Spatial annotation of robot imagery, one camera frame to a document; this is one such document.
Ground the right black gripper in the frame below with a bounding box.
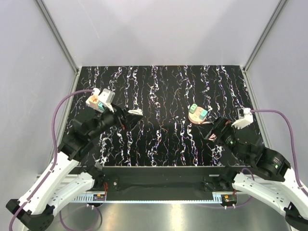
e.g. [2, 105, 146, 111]
[196, 115, 248, 164]

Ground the teal plug adapter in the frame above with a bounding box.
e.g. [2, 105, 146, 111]
[199, 110, 208, 121]

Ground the blue plug adapter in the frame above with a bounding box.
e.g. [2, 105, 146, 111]
[97, 102, 105, 113]

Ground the pink round power socket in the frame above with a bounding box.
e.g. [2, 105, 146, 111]
[188, 106, 210, 125]

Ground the green USB charger cube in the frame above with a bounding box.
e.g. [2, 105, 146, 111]
[189, 103, 198, 114]

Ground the beige cube adapter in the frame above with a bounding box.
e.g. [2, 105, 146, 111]
[87, 94, 99, 103]

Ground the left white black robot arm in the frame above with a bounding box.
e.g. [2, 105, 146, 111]
[6, 105, 143, 231]

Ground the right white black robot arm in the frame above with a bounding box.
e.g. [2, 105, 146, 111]
[204, 116, 308, 231]

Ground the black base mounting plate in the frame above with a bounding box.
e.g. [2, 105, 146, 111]
[79, 165, 247, 202]

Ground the black marbled table mat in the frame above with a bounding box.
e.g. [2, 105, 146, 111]
[76, 65, 252, 167]

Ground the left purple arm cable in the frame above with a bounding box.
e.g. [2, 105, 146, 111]
[8, 89, 97, 231]

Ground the slotted cable duct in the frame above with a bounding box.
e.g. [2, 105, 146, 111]
[71, 193, 106, 203]

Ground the left aluminium frame post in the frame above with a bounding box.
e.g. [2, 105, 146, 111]
[35, 0, 80, 73]

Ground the aluminium frame post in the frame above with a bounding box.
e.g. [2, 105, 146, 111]
[242, 0, 289, 72]
[35, 0, 80, 73]

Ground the right aluminium frame post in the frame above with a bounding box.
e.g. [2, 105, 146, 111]
[242, 0, 289, 72]

